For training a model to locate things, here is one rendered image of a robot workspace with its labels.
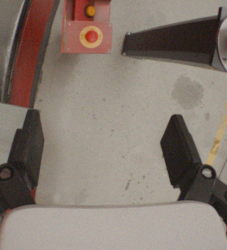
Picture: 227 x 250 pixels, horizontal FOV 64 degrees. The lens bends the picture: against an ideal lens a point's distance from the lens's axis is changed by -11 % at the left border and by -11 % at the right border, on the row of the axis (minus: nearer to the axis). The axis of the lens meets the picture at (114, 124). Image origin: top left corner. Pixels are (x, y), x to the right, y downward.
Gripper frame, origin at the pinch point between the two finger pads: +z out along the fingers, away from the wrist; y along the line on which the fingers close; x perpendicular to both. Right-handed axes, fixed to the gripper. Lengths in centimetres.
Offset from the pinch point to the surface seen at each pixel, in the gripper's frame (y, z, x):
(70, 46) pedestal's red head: -7, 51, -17
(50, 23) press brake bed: -28, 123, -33
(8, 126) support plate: -19.1, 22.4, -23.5
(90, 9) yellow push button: -2, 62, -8
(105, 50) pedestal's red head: 4, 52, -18
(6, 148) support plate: -20.5, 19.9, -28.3
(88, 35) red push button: -2, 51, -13
